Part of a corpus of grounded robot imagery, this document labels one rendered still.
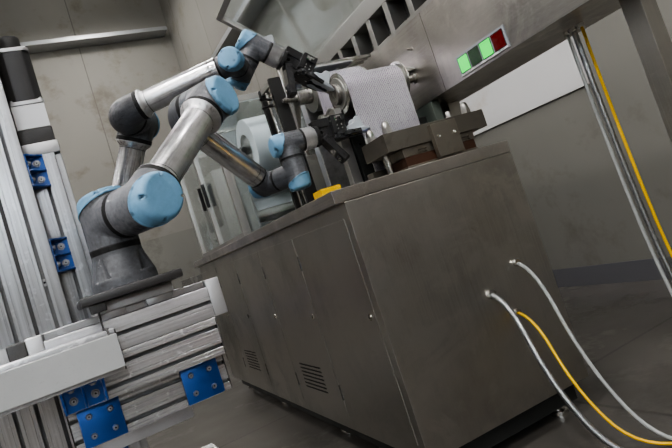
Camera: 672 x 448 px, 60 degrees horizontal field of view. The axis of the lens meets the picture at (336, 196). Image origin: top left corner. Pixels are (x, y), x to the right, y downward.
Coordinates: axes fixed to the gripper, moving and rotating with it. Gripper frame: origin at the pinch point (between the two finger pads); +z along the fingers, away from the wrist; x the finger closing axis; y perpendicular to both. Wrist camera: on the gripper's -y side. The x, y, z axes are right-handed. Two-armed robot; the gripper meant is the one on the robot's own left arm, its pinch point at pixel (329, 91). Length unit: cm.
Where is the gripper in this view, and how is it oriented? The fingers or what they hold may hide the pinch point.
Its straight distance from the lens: 208.3
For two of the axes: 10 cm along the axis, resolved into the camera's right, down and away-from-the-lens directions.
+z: 8.7, 4.1, 2.7
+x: -3.7, 1.8, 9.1
